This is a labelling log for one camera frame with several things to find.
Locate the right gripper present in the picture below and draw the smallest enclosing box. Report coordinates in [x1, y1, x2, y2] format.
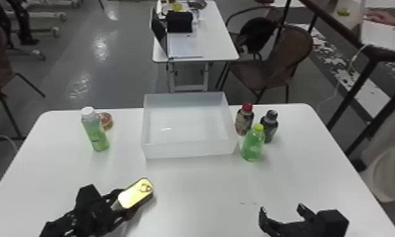
[258, 202, 319, 237]

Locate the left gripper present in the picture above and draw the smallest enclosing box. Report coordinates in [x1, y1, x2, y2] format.
[101, 188, 155, 229]

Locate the green bottle with white cap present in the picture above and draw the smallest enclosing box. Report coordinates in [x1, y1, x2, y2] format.
[80, 106, 111, 153]

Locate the red can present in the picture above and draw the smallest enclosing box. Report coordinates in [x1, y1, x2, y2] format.
[98, 112, 114, 131]

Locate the black bottle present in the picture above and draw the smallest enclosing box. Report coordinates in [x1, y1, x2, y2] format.
[260, 109, 280, 144]

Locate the clear box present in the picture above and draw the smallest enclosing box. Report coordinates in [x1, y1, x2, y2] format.
[140, 91, 239, 160]

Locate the brown bottle with red cap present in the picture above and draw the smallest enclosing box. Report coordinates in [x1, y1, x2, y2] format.
[234, 102, 255, 137]

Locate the laptop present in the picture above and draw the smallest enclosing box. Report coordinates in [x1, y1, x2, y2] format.
[151, 7, 205, 61]

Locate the white side table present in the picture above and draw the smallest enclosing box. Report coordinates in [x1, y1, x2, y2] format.
[151, 0, 240, 94]

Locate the dark side table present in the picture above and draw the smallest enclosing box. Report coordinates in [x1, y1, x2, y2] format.
[276, 0, 395, 158]

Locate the black box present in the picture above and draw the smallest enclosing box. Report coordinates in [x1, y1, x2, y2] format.
[166, 10, 194, 33]

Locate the person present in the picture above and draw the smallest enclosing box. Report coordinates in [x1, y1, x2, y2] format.
[0, 0, 40, 48]

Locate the person's hand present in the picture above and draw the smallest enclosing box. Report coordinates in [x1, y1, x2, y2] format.
[365, 11, 395, 26]

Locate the white cable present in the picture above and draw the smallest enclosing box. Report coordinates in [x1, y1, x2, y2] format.
[315, 43, 370, 112]

